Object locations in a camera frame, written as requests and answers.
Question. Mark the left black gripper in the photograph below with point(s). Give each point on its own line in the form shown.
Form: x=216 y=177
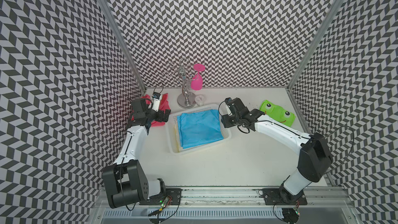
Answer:
x=159 y=115

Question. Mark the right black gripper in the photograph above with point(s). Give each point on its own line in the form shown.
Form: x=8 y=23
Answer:
x=225 y=122

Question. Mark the pink bunny raincoat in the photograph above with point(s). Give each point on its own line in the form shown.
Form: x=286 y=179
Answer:
x=163 y=106

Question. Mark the green frog raincoat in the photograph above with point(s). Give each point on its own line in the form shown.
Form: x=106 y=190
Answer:
x=277 y=113

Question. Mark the blue raincoat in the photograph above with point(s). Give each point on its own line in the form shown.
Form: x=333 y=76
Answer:
x=200 y=128

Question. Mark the white plastic basket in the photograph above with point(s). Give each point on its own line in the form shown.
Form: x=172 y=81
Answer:
x=170 y=133

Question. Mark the yellow raincoat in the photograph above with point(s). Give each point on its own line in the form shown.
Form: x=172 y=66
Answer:
x=178 y=144

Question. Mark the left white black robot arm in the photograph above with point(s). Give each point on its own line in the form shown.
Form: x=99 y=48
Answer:
x=125 y=181

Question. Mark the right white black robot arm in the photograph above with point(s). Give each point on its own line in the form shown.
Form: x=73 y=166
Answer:
x=314 y=156

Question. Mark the small clear lidded jar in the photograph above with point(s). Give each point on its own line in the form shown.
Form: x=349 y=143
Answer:
x=200 y=100

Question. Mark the chrome glass holder stand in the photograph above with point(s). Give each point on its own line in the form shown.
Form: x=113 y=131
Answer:
x=178 y=74

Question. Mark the pink silicone wine glass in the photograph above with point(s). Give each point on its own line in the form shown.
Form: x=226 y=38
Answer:
x=197 y=80

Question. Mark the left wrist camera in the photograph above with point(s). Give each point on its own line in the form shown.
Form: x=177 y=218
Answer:
x=156 y=101

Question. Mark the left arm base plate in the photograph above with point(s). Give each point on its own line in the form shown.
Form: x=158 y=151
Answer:
x=173 y=193

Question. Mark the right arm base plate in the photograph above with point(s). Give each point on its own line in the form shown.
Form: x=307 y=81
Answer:
x=280 y=196

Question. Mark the aluminium front rail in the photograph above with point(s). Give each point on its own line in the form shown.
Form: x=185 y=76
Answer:
x=321 y=197

